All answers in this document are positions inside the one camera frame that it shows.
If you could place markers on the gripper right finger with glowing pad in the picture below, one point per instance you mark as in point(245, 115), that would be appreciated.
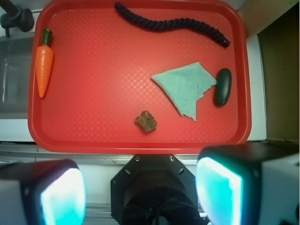
point(256, 183)

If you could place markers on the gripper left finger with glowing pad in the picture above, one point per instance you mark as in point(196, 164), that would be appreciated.
point(42, 193)

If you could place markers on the dark green plastic pickle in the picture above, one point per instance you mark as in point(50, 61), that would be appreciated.
point(223, 87)

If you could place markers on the teal cloth piece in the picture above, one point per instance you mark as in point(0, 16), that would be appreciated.
point(185, 86)

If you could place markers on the brown rock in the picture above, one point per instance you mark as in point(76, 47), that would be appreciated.
point(146, 122)

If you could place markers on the red plastic tray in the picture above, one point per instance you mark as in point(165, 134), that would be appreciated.
point(101, 79)

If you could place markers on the orange toy carrot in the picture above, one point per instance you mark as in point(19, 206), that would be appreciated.
point(44, 61)

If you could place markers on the grey metal bin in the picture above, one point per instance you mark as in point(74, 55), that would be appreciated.
point(15, 64)

